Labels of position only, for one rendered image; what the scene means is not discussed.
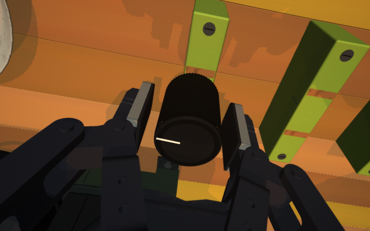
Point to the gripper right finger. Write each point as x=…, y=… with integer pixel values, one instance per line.
x=252, y=173

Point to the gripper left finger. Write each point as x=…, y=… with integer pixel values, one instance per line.
x=120, y=144

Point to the black ribbed knob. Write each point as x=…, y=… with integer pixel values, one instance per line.
x=188, y=122

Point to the green clamp bar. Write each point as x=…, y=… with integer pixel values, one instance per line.
x=310, y=96
x=369, y=138
x=206, y=41

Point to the dark green bracket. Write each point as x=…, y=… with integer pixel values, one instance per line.
x=162, y=181

